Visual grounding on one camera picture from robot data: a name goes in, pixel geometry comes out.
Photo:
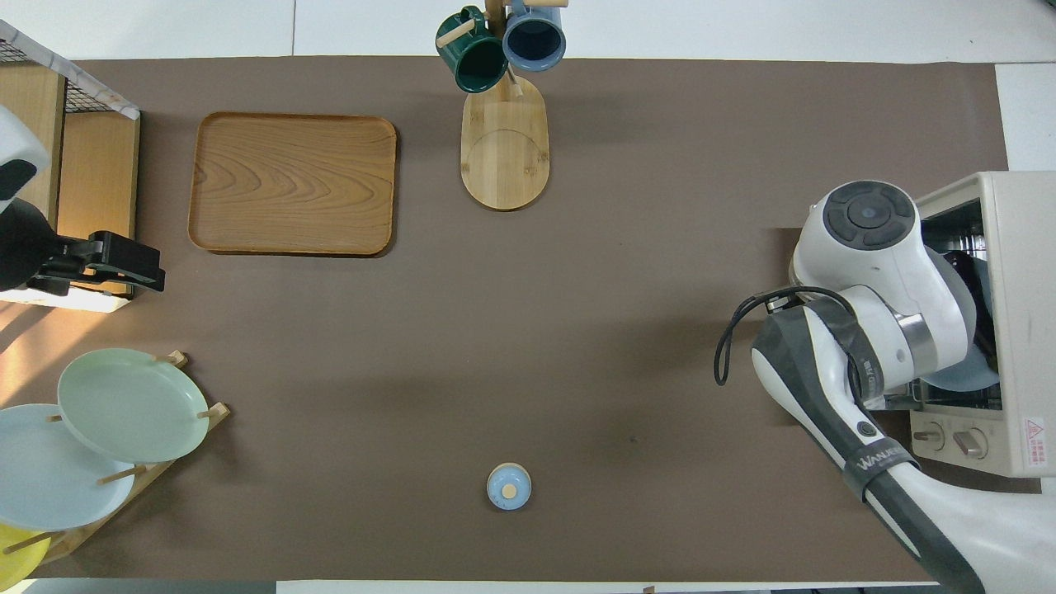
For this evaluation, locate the brown table mat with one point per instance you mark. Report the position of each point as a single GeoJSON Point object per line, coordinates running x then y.
{"type": "Point", "coordinates": [536, 330]}

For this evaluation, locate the blue mug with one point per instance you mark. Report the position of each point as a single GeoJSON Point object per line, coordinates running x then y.
{"type": "Point", "coordinates": [535, 37]}

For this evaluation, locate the wooden plate rack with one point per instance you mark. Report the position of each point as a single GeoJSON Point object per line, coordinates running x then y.
{"type": "Point", "coordinates": [157, 474]}

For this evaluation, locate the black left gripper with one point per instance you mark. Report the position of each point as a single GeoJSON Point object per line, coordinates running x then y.
{"type": "Point", "coordinates": [124, 262]}

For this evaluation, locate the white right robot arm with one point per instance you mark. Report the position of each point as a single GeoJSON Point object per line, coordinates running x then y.
{"type": "Point", "coordinates": [866, 247]}

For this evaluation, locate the yellow plate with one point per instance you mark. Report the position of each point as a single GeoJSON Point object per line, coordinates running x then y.
{"type": "Point", "coordinates": [16, 561]}

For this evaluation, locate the beige toaster oven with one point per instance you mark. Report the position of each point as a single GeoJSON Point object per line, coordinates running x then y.
{"type": "Point", "coordinates": [1027, 330]}

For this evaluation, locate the pale green plate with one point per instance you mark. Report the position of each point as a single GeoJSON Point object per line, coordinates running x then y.
{"type": "Point", "coordinates": [132, 404]}

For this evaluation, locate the wooden serving tray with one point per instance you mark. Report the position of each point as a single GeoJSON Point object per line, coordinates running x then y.
{"type": "Point", "coordinates": [289, 186]}

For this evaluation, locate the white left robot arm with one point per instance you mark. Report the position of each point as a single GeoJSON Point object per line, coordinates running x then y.
{"type": "Point", "coordinates": [21, 239]}

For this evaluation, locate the pale blue racked plate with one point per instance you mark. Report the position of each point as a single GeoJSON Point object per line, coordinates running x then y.
{"type": "Point", "coordinates": [41, 470]}

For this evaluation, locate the dark green mug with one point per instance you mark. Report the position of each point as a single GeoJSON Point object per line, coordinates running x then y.
{"type": "Point", "coordinates": [474, 62]}

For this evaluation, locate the light blue round plate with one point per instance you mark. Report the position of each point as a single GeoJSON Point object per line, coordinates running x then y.
{"type": "Point", "coordinates": [973, 375]}

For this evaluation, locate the small blue call bell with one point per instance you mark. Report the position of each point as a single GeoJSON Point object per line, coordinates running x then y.
{"type": "Point", "coordinates": [509, 487]}

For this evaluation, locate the wooden mug tree stand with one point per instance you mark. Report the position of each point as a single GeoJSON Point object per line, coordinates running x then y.
{"type": "Point", "coordinates": [505, 157]}

